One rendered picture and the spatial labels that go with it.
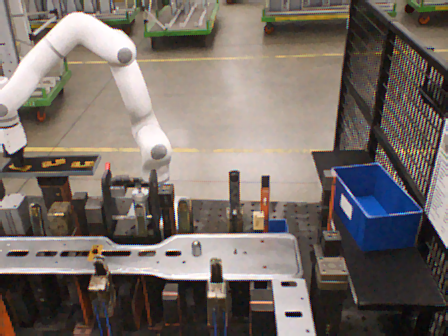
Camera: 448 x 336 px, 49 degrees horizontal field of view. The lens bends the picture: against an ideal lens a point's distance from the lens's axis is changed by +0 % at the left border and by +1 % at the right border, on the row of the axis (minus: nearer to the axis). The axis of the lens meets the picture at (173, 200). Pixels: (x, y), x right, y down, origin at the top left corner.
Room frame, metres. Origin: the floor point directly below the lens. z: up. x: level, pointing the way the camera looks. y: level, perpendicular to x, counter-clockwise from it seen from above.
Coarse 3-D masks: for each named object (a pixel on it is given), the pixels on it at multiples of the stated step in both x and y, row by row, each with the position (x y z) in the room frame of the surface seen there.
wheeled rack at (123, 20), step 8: (136, 0) 9.37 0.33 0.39; (120, 8) 9.40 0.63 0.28; (128, 8) 9.32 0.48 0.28; (136, 8) 9.28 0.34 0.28; (64, 16) 8.98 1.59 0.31; (96, 16) 8.87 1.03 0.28; (104, 16) 8.63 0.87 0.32; (112, 16) 8.60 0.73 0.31; (120, 16) 8.57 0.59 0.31; (128, 16) 8.49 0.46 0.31; (32, 24) 8.74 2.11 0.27; (40, 24) 8.70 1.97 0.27; (48, 24) 8.67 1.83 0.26; (56, 24) 8.65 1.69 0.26; (112, 24) 8.49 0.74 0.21; (120, 24) 8.52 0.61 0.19; (32, 32) 8.81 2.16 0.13; (128, 32) 8.59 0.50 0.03
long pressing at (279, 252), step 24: (0, 240) 1.42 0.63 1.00; (24, 240) 1.41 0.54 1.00; (48, 240) 1.39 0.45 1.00; (72, 240) 1.38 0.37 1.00; (96, 240) 1.37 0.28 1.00; (168, 240) 1.32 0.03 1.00; (192, 240) 1.31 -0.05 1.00; (216, 240) 1.30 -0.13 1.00; (240, 240) 1.29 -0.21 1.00; (264, 240) 1.28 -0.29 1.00; (288, 240) 1.27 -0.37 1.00; (0, 264) 1.28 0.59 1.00; (24, 264) 1.27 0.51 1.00; (48, 264) 1.26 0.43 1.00; (72, 264) 1.25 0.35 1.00; (120, 264) 1.22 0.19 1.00; (144, 264) 1.21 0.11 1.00; (168, 264) 1.20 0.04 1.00; (192, 264) 1.19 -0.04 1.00; (240, 264) 1.17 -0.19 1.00; (264, 264) 1.16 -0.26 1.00; (288, 264) 1.15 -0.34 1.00
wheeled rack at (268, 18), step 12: (264, 0) 7.68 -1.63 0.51; (324, 0) 8.06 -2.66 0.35; (348, 0) 8.20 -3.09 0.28; (372, 0) 8.02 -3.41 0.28; (384, 0) 7.75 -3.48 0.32; (264, 12) 7.68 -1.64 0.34; (276, 12) 7.74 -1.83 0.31; (288, 12) 7.69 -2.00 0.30; (300, 12) 7.64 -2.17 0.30; (312, 12) 7.59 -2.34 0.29; (324, 12) 7.55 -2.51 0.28; (336, 12) 7.48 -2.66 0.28; (396, 12) 7.17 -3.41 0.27
